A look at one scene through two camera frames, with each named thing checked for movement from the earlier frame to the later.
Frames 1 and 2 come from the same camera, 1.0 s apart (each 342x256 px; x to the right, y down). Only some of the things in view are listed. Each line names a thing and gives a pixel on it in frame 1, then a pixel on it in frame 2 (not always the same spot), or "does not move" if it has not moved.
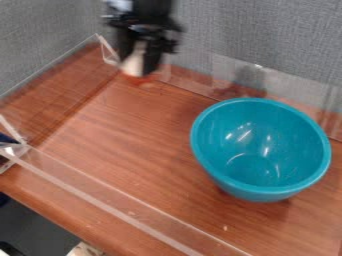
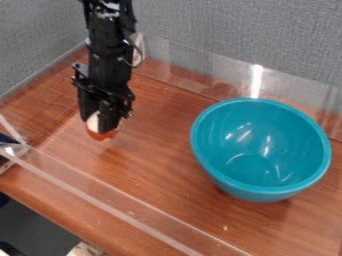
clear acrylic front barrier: [168, 228] does not move
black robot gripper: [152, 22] to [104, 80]
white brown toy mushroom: [132, 66] to [92, 128]
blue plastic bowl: [260, 149] does not move
